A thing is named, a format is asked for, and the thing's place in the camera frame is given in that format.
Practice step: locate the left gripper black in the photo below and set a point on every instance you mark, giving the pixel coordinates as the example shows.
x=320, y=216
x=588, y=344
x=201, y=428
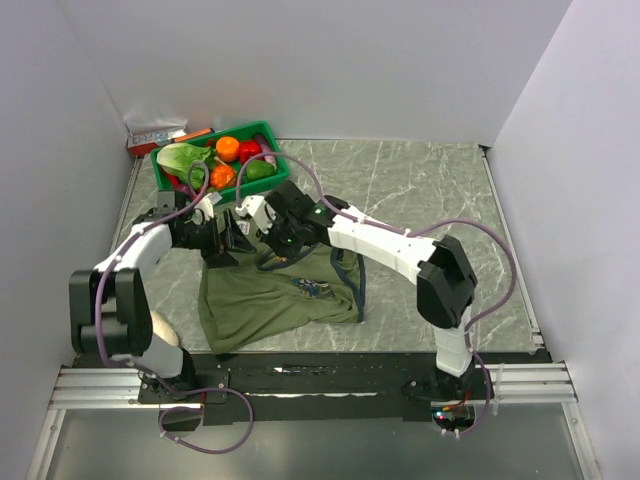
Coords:
x=235, y=242

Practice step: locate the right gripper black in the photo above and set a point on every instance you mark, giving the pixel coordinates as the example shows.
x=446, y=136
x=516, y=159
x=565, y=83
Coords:
x=277, y=248

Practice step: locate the olive green tank top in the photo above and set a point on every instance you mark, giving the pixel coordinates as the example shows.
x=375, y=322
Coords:
x=265, y=295

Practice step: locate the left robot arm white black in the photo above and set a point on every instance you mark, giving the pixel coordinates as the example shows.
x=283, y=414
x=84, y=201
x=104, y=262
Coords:
x=109, y=311

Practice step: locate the green toy pepper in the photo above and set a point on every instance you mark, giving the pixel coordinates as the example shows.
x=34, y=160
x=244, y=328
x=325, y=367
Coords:
x=258, y=170

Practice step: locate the orange toy pumpkin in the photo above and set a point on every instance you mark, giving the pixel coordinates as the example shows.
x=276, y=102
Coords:
x=223, y=176

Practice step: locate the red toy pepper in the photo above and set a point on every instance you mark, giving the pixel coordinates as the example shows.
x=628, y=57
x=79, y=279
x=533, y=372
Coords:
x=248, y=149

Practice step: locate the purple toy eggplant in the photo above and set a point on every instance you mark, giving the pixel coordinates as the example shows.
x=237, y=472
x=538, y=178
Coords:
x=266, y=149

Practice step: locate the white toy radish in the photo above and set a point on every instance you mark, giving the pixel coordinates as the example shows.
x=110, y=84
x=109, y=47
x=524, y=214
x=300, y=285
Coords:
x=164, y=330

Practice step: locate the orange toy fruit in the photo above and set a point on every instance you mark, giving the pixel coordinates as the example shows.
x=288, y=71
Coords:
x=227, y=149

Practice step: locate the toy lettuce head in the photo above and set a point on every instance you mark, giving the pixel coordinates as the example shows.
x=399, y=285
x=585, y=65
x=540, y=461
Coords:
x=176, y=159

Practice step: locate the red white carton box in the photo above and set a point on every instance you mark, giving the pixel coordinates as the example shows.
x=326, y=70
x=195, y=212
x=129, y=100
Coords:
x=144, y=138

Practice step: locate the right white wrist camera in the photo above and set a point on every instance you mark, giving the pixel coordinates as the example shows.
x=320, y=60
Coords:
x=257, y=208

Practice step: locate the aluminium rail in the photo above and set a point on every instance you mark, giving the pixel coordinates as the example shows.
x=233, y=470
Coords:
x=96, y=389

